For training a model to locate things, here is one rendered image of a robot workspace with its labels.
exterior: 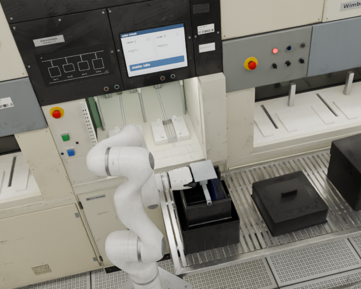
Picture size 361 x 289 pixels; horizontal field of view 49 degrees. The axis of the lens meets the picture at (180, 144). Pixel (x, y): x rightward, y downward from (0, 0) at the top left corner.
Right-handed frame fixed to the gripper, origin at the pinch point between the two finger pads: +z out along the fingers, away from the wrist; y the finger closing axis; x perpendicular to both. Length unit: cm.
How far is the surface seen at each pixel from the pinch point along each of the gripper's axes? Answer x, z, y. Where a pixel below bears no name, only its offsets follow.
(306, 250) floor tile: -113, 72, -22
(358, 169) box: -12, 74, 6
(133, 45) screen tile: 49, -19, -38
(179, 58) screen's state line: 38, 1, -39
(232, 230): -27.0, 9.8, 13.7
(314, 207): -27, 52, 10
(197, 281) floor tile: -113, -7, -17
